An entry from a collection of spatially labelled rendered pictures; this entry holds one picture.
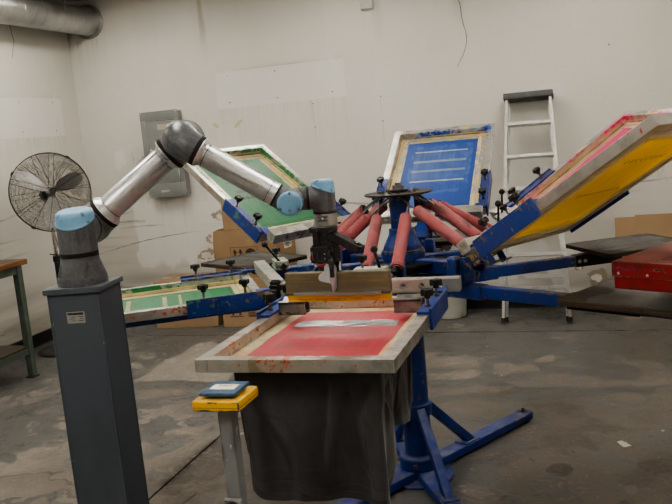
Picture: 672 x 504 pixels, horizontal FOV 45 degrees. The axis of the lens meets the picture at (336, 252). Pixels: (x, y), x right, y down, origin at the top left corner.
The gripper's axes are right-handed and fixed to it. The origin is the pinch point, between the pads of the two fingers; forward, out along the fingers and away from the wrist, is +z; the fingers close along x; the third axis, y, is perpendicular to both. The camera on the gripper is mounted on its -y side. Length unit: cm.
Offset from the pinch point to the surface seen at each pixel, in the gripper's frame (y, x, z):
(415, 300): -23.5, -8.7, 7.1
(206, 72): 243, -425, -112
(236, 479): 11, 67, 37
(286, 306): 22.4, -9.2, 8.4
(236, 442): 10, 66, 27
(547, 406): -52, -190, 109
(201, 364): 27, 48, 12
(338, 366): -14, 48, 12
